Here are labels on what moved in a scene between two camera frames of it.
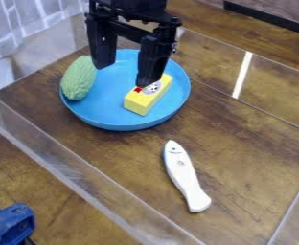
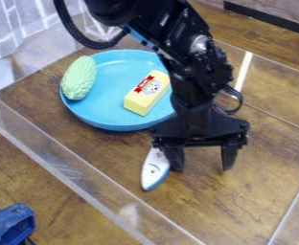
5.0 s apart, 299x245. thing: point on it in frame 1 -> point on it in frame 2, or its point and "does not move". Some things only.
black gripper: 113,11 -> 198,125
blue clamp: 11,225 does not move
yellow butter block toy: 141,100 does not move
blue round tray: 102,109 does not move
